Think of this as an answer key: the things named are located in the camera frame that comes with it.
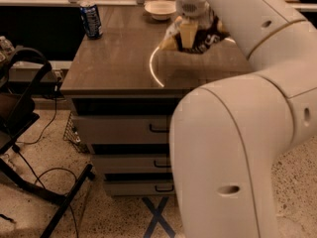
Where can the blue pepsi can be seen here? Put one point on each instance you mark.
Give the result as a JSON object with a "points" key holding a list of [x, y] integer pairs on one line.
{"points": [[91, 20]]}

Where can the white bowl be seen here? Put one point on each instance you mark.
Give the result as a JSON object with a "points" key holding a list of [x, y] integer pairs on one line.
{"points": [[160, 10]]}

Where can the blue tape cross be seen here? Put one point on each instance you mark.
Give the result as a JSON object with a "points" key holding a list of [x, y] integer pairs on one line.
{"points": [[157, 218]]}

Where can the grey drawer cabinet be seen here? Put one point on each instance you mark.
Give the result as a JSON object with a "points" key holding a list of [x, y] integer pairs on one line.
{"points": [[125, 73]]}

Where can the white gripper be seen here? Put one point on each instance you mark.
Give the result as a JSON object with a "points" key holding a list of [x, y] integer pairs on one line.
{"points": [[190, 7]]}

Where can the brown yellow chip bag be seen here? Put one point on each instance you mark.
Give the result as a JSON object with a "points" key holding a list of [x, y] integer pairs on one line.
{"points": [[206, 36]]}

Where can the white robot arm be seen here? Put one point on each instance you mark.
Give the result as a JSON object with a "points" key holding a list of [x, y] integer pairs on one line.
{"points": [[225, 135]]}

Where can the black folding chair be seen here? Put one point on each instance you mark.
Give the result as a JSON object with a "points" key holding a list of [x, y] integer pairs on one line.
{"points": [[17, 116]]}

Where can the top grey drawer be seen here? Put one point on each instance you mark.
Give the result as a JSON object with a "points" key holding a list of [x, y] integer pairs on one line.
{"points": [[122, 129]]}

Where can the middle grey drawer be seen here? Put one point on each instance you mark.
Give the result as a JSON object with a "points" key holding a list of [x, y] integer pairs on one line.
{"points": [[132, 164]]}

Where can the wire mesh basket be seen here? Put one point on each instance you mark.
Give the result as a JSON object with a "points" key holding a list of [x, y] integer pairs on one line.
{"points": [[71, 136]]}

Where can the bottom grey drawer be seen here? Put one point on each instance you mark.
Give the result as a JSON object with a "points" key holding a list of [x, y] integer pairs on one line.
{"points": [[139, 187]]}

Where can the grey drawer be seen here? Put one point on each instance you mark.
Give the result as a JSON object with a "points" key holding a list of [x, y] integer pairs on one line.
{"points": [[132, 164], [139, 187], [122, 129]]}

